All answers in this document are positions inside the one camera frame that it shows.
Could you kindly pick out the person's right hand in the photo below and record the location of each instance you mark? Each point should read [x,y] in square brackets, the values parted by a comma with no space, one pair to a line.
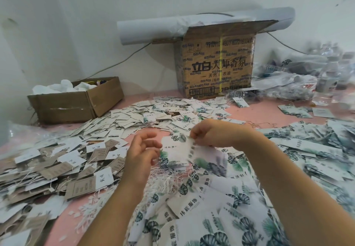
[222,133]

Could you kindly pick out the person's left hand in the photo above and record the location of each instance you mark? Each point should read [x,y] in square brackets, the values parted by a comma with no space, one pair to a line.
[140,160]

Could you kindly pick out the white crumpled material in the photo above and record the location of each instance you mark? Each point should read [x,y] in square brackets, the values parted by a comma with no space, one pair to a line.
[64,87]

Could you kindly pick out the pile of brown white tags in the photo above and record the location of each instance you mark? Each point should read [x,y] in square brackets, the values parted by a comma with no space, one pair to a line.
[44,179]

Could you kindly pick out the heap of small tags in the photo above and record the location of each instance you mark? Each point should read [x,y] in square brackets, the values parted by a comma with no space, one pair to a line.
[150,114]

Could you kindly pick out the pile of green leaf tags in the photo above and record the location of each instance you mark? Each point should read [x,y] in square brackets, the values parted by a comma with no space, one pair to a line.
[299,171]

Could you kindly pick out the single white leaf print tag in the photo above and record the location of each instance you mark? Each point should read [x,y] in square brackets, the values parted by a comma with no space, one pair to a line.
[177,150]

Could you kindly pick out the large printed cardboard box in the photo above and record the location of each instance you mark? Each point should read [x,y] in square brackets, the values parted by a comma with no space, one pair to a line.
[216,64]

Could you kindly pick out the person's left forearm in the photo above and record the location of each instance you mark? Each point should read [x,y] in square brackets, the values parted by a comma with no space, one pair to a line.
[108,221]

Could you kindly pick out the heap of clear plastic bags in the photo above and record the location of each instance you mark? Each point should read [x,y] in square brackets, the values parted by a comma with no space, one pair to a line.
[305,79]

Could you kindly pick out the clear plastic bag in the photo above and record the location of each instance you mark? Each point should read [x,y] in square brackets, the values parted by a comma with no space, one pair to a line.
[26,135]

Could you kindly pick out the person's right forearm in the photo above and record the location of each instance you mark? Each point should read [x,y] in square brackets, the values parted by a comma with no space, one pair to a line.
[305,193]

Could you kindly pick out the white roll in plastic wrap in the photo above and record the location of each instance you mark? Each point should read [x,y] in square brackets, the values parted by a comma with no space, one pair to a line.
[152,30]

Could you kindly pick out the small open cardboard box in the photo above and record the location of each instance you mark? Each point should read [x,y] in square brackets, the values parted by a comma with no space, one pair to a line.
[76,102]

